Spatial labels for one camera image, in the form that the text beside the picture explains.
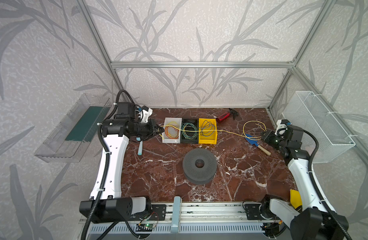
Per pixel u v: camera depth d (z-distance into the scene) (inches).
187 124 40.1
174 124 41.0
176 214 28.3
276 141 26.2
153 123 23.5
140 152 36.8
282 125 27.6
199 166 34.8
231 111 45.5
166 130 39.4
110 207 14.6
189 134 39.8
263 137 28.1
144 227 28.3
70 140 24.9
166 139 38.7
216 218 29.0
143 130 23.8
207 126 42.6
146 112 25.4
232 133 30.7
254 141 35.0
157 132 26.3
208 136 39.3
